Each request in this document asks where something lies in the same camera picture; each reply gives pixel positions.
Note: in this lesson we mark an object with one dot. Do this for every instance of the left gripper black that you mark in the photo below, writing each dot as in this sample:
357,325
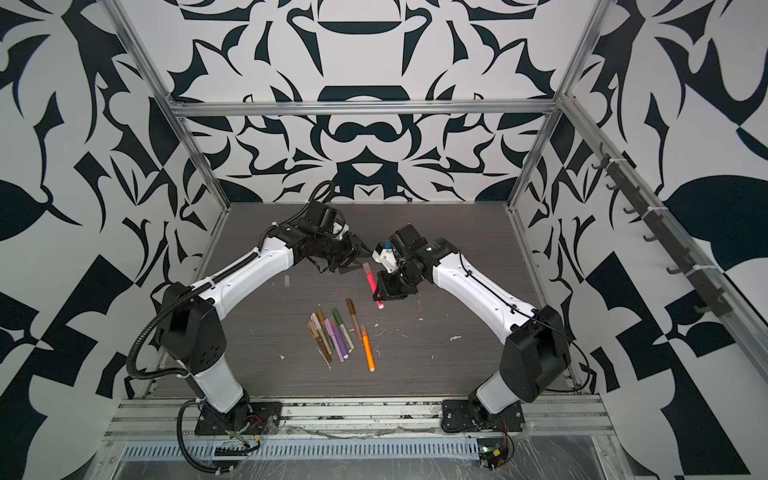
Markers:
353,244

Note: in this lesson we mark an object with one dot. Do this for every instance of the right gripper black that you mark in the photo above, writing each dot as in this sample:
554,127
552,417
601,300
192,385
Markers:
386,291

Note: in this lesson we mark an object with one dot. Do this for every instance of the pink highlighter pen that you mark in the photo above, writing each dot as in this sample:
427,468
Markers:
372,284

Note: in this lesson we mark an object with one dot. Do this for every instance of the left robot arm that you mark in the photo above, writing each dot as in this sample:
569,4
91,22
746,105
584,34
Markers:
192,332

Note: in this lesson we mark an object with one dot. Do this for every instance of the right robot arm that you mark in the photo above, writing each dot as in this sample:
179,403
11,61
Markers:
535,347

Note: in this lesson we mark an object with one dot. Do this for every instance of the brown cap beige pen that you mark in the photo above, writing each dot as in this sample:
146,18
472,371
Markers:
353,315

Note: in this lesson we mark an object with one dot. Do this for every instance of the gold cap green pen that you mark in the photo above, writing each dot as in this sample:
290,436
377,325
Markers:
325,332

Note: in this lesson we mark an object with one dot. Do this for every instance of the pink slim pen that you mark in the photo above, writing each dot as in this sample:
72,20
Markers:
336,355

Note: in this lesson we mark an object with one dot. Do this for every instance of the purple highlighter pen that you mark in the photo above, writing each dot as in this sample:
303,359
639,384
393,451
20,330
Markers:
338,342

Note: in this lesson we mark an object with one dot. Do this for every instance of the tan cap brown pen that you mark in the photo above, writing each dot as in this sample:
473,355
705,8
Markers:
321,347

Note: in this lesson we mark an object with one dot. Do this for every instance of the orange highlighter pen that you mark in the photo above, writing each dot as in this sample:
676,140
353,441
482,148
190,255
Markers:
367,349

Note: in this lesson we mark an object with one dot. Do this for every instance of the small circuit board right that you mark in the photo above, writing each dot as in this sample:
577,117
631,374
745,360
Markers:
493,453

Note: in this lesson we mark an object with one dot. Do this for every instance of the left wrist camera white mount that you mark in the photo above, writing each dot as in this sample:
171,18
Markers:
339,230

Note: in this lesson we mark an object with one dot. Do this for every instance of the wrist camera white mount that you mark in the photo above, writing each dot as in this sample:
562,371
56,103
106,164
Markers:
385,255
339,230

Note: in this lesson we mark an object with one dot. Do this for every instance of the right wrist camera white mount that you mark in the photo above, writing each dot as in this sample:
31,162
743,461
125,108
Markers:
385,255

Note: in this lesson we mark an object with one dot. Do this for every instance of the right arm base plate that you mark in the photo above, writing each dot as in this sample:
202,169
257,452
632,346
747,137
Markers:
480,415

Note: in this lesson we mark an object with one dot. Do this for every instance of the aluminium front rail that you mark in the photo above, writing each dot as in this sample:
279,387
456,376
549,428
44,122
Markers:
365,418

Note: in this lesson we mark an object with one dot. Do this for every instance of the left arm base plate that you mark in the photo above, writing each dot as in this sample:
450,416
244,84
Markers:
240,418

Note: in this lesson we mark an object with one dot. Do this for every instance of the white slotted cable duct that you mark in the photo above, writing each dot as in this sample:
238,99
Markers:
339,449

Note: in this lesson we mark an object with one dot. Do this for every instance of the wall hook rail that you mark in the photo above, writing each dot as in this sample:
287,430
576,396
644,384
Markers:
667,231

